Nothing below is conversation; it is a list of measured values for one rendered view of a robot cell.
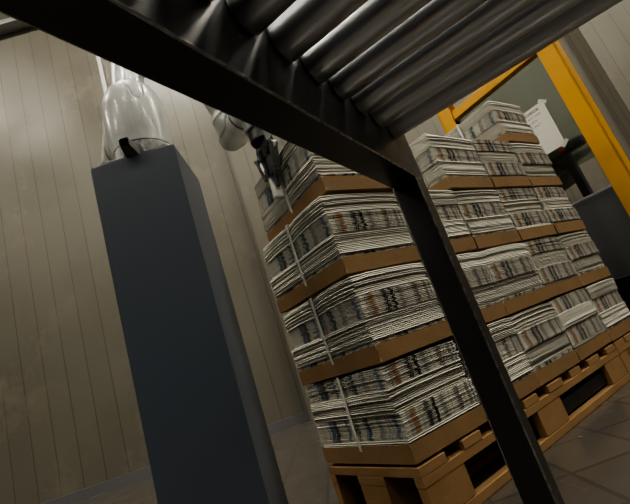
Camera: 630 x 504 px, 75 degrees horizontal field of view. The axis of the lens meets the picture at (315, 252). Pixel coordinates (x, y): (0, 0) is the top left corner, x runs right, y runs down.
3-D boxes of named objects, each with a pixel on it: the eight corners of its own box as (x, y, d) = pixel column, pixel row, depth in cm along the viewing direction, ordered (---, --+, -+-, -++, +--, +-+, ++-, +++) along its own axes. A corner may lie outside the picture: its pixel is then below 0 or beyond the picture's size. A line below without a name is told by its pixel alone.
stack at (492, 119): (538, 392, 185) (427, 147, 218) (567, 373, 203) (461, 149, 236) (632, 378, 156) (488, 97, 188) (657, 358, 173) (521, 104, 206)
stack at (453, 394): (340, 519, 117) (258, 250, 138) (538, 391, 186) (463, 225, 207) (443, 538, 87) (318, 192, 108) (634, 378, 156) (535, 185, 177)
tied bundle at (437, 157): (380, 235, 171) (361, 186, 177) (424, 230, 189) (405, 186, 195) (451, 189, 143) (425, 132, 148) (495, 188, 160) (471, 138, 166)
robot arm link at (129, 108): (112, 136, 97) (95, 62, 102) (108, 177, 111) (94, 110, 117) (182, 137, 105) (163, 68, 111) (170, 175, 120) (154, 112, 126)
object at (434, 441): (325, 465, 120) (275, 300, 133) (525, 360, 189) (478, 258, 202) (417, 466, 91) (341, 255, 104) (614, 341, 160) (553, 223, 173)
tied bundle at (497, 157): (425, 230, 189) (407, 186, 195) (464, 225, 206) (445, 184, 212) (496, 187, 160) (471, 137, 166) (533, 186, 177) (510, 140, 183)
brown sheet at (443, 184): (380, 233, 171) (376, 224, 172) (423, 229, 189) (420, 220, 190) (451, 186, 143) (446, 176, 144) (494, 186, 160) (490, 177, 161)
